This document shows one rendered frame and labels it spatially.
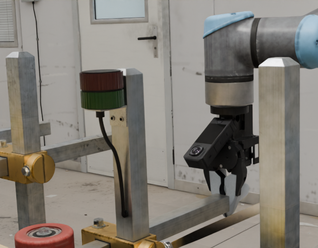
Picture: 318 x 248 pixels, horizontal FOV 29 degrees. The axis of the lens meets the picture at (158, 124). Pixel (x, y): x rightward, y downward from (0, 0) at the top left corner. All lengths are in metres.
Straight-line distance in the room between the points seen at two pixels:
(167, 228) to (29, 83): 0.33
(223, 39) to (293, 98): 0.40
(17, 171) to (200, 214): 0.32
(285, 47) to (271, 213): 0.40
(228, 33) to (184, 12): 3.07
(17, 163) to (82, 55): 3.82
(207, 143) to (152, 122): 3.34
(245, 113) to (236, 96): 0.07
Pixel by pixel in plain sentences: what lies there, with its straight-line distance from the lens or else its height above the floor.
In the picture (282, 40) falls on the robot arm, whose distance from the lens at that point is 1.07.
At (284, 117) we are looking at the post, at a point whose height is 1.07.
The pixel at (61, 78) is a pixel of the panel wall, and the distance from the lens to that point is 5.07.
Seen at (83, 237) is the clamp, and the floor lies 0.86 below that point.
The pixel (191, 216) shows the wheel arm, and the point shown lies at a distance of 1.08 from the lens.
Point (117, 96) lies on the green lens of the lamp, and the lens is 0.83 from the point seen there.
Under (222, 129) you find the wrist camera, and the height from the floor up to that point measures 0.99.
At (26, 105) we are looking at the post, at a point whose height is 1.05.
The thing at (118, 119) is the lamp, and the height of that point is 1.05.
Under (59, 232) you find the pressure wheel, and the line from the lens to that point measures 0.87.
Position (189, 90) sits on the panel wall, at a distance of 4.17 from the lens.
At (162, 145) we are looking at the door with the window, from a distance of 4.40.
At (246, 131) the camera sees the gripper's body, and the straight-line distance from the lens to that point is 1.18.
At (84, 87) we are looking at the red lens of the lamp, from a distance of 0.83.
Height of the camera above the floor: 1.19
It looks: 9 degrees down
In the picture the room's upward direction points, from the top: 2 degrees counter-clockwise
